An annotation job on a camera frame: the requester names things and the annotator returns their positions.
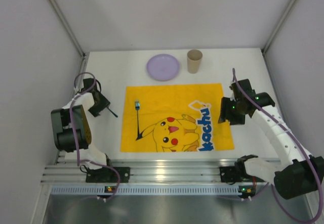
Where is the beige paper cup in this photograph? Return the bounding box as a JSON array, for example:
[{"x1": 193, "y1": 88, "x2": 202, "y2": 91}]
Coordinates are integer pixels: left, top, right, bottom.
[{"x1": 187, "y1": 49, "x2": 203, "y2": 74}]

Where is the purple cable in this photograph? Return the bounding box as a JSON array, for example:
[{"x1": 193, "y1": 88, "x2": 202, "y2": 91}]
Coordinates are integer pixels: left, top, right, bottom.
[
  {"x1": 231, "y1": 68, "x2": 321, "y2": 222},
  {"x1": 69, "y1": 72, "x2": 121, "y2": 202}
]

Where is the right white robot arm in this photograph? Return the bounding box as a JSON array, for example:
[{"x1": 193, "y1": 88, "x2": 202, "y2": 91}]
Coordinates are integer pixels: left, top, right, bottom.
[{"x1": 218, "y1": 79, "x2": 323, "y2": 200}]

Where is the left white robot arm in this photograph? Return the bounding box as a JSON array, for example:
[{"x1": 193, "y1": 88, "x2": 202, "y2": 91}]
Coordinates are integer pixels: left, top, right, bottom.
[{"x1": 51, "y1": 78, "x2": 110, "y2": 170}]

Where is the purple plastic plate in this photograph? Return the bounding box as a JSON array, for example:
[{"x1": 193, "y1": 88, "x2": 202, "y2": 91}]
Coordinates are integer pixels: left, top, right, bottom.
[{"x1": 146, "y1": 54, "x2": 180, "y2": 81}]

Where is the aluminium mounting rail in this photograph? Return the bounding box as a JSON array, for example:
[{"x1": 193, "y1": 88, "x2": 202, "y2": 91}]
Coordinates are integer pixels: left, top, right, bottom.
[{"x1": 41, "y1": 159, "x2": 236, "y2": 184}]

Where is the perforated cable duct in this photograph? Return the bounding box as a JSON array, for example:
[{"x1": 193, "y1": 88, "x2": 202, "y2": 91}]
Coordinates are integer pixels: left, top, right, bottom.
[{"x1": 51, "y1": 185, "x2": 255, "y2": 196}]

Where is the yellow Pikachu placemat cloth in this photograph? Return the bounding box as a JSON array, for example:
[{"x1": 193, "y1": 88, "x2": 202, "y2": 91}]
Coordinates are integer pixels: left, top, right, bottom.
[{"x1": 120, "y1": 83, "x2": 234, "y2": 153}]

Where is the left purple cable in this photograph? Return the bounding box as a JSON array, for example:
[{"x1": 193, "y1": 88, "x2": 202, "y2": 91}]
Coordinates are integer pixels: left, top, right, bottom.
[{"x1": 69, "y1": 72, "x2": 121, "y2": 202}]

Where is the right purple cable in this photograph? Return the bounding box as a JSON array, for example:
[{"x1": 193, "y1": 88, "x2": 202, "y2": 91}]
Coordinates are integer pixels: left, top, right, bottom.
[{"x1": 231, "y1": 68, "x2": 321, "y2": 222}]

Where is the blue plastic knife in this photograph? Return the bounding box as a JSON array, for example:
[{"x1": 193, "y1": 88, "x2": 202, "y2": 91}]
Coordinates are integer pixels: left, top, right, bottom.
[{"x1": 107, "y1": 108, "x2": 118, "y2": 118}]

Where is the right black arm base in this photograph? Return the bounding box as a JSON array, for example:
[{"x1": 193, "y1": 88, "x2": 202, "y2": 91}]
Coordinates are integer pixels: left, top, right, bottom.
[{"x1": 219, "y1": 155, "x2": 263, "y2": 185}]

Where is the blue-headed fork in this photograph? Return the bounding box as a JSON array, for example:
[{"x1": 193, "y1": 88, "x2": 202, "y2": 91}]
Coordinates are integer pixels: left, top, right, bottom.
[{"x1": 135, "y1": 100, "x2": 141, "y2": 140}]

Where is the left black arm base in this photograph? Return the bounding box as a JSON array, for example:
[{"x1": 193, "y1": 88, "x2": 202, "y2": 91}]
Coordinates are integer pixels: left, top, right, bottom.
[{"x1": 79, "y1": 163, "x2": 131, "y2": 183}]

